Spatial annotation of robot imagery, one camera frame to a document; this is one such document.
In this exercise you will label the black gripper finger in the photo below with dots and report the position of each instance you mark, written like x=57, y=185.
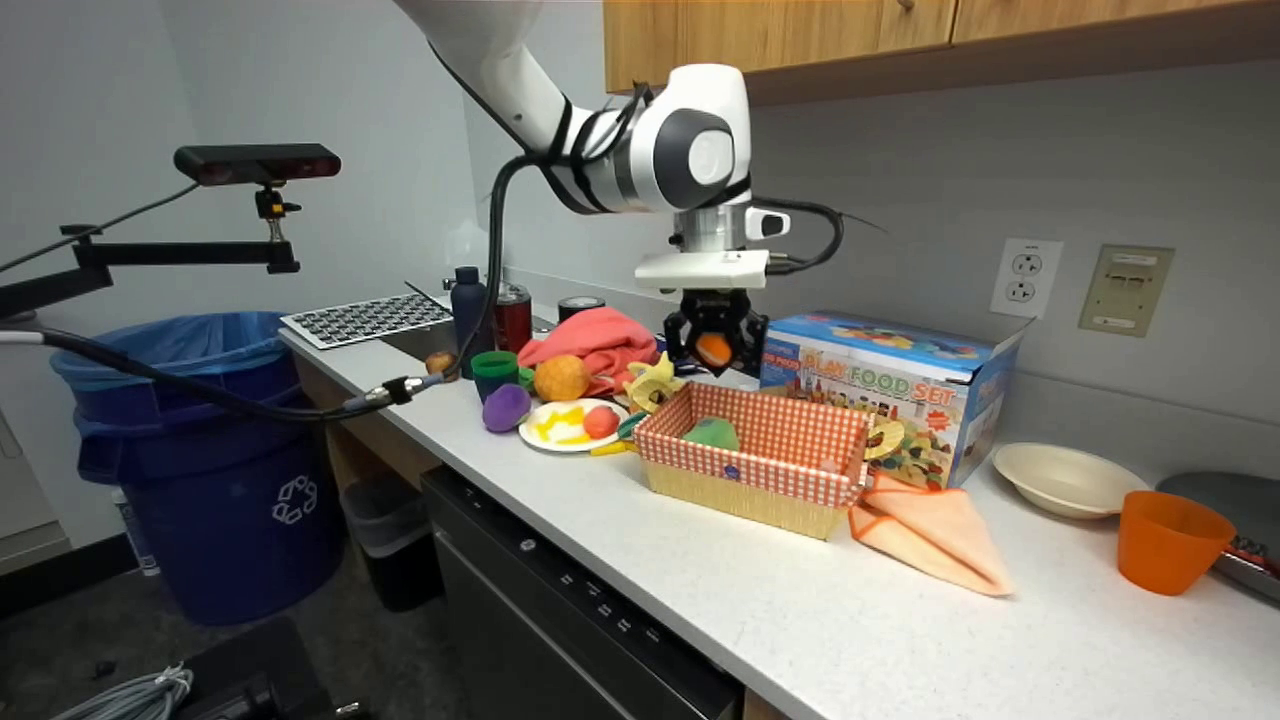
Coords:
x=753, y=350
x=682, y=350

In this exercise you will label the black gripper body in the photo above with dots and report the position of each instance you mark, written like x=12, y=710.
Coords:
x=718, y=308

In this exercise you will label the orange round plushie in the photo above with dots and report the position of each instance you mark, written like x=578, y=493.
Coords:
x=714, y=350

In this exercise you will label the purple round plushie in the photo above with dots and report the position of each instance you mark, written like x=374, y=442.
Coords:
x=504, y=410

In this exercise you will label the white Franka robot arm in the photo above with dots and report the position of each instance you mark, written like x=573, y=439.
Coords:
x=692, y=146

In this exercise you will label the yellow banana plushie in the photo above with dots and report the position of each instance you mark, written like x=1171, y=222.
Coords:
x=652, y=386

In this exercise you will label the green plushie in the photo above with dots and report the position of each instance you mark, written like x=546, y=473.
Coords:
x=708, y=434

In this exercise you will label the red round plushie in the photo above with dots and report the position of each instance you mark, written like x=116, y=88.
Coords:
x=602, y=421

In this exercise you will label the white paper plate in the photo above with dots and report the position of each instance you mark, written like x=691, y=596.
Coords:
x=542, y=434

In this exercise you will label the pink red cloth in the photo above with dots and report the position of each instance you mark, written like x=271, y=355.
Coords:
x=592, y=340

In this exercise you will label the dark round can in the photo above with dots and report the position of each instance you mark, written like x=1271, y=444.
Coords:
x=582, y=308

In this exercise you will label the yellow plush fry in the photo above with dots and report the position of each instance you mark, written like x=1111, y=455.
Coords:
x=613, y=448
x=562, y=425

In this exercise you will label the orange crosshatched plush fruit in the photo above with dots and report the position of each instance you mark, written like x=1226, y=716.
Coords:
x=562, y=379

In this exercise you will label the red checkered cardboard basket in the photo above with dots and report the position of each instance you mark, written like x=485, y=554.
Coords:
x=747, y=481

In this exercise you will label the blue play food box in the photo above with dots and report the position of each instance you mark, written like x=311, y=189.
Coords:
x=881, y=386

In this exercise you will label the red drink can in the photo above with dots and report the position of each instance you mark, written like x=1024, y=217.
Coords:
x=513, y=322

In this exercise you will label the green plastic cup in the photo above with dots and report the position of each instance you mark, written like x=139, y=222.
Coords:
x=495, y=367

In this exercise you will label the dark blue bottle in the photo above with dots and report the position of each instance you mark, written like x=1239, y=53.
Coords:
x=468, y=312

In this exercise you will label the peach orange cloth napkin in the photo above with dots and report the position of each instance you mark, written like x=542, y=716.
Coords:
x=934, y=532

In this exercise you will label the wooden upper cabinet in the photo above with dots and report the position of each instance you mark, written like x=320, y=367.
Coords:
x=801, y=34

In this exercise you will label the grey grid drying rack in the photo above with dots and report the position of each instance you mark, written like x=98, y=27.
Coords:
x=361, y=322

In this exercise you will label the beige shallow bowl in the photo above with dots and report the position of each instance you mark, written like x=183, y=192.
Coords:
x=1066, y=479

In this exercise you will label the small grey trash bin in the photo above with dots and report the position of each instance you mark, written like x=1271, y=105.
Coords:
x=393, y=532

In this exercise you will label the brown wooden base cabinet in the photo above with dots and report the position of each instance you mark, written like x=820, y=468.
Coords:
x=350, y=463

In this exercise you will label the orange plastic cup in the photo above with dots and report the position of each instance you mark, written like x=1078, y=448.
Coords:
x=1173, y=546

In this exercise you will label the blue recycling bin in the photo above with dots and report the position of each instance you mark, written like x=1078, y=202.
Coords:
x=213, y=521

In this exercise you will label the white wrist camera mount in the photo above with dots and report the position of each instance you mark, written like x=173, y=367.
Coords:
x=703, y=269

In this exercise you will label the white wall power outlet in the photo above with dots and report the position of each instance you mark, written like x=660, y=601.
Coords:
x=1024, y=278

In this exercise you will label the black stereo camera bar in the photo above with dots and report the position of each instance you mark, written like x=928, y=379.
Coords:
x=255, y=163

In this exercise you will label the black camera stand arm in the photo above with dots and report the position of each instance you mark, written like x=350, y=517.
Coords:
x=185, y=250

